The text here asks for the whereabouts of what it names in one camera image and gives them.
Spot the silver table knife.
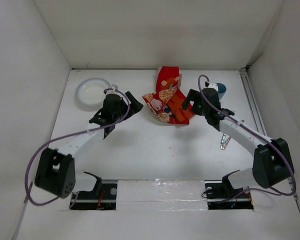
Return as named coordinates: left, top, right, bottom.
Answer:
left=220, top=133, right=232, bottom=150

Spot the blue cup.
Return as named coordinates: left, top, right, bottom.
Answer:
left=216, top=82, right=227, bottom=100

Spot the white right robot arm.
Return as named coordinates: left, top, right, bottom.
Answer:
left=182, top=88, right=295, bottom=197

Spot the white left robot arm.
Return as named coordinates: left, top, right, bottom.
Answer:
left=34, top=88, right=144, bottom=199

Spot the red patterned cloth placemat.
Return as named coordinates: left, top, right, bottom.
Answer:
left=142, top=66, right=194, bottom=125

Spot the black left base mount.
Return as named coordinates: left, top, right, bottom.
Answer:
left=69, top=171, right=118, bottom=211

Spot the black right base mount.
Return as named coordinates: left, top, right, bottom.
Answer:
left=201, top=171, right=254, bottom=210

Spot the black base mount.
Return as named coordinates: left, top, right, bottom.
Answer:
left=69, top=171, right=118, bottom=211
left=201, top=171, right=254, bottom=210

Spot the aluminium rail on right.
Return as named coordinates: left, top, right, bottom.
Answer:
left=239, top=67, right=267, bottom=135

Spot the white blue-rimmed plate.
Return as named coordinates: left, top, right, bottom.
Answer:
left=75, top=77, right=111, bottom=108

